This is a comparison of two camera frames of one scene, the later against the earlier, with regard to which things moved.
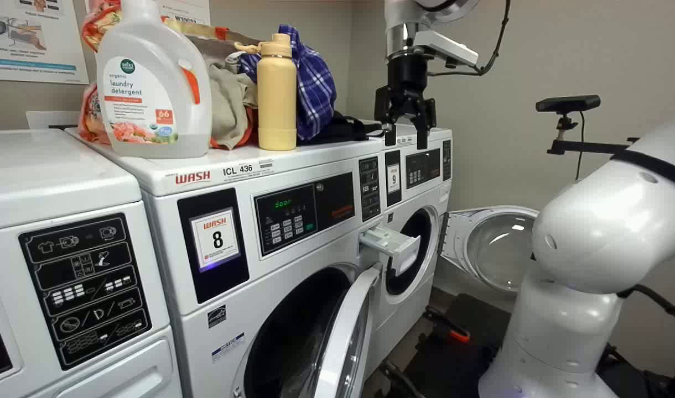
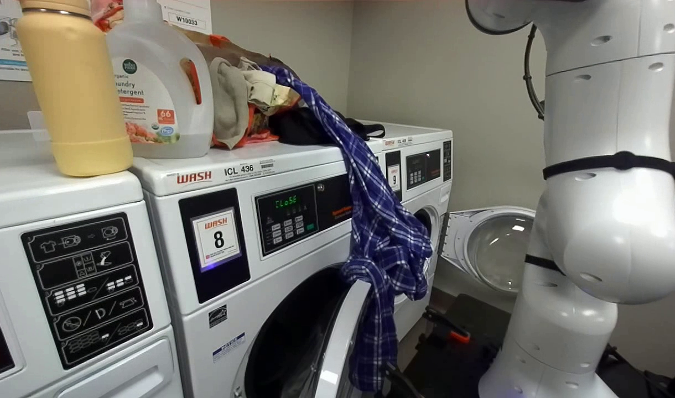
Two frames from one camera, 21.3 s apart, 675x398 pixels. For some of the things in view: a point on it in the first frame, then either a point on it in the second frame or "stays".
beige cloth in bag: x=230 y=95 stays
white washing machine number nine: x=71 y=284 stays
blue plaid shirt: x=315 y=95 to x=394 y=248
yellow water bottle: x=277 y=94 to x=80 y=86
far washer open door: x=491 y=241 stays
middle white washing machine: x=263 y=261 stays
